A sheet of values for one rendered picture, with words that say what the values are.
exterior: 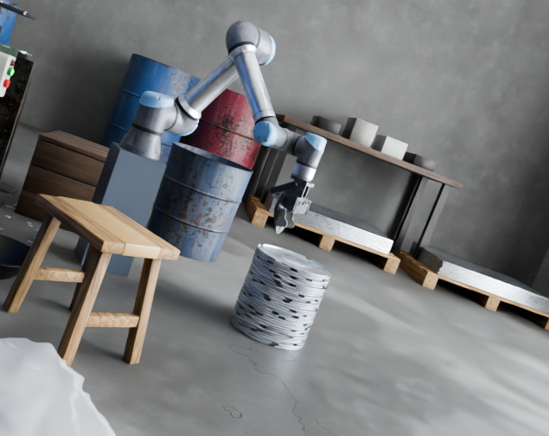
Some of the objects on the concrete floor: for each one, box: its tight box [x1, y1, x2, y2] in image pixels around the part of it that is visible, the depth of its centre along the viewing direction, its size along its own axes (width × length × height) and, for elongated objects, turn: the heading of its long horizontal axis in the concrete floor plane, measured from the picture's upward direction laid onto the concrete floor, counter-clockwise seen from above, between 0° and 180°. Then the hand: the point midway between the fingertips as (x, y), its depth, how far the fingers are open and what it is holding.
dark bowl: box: [0, 230, 31, 279], centre depth 193 cm, size 30×30×7 cm
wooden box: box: [15, 130, 110, 233], centre depth 282 cm, size 40×38×35 cm
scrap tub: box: [146, 142, 253, 262], centre depth 312 cm, size 42×42×48 cm
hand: (277, 229), depth 220 cm, fingers closed
